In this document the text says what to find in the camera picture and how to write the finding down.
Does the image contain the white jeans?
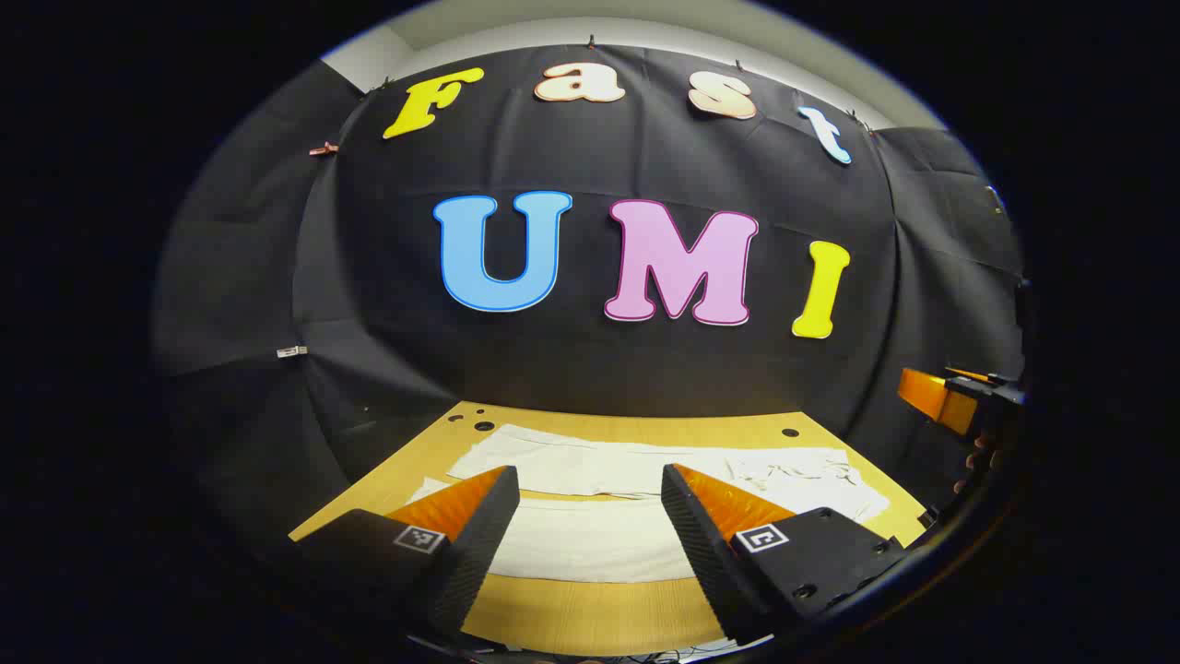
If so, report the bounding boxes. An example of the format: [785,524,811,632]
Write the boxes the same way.
[406,422,892,584]

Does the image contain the black backdrop cloth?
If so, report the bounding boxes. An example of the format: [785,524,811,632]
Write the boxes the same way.
[152,41,1026,554]

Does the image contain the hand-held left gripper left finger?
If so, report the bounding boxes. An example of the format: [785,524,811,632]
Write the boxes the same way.
[290,466,522,642]

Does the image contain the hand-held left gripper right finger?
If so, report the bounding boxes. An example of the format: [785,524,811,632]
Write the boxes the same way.
[660,463,912,646]

